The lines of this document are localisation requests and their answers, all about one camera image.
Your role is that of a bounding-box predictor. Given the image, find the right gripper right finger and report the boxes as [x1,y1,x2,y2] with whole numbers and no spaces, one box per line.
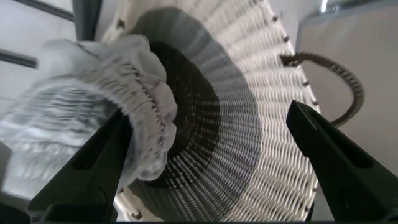
[285,99,398,223]

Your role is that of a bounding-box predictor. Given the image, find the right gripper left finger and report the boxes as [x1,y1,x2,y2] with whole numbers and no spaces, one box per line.
[27,108,134,223]

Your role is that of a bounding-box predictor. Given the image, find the pale grey garment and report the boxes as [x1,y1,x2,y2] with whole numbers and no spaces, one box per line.
[0,33,178,200]

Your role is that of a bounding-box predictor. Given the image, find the white laundry basket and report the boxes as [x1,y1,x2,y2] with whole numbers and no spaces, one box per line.
[99,0,365,222]

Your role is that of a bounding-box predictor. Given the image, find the black clothes rack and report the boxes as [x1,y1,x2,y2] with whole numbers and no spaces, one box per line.
[0,0,103,69]

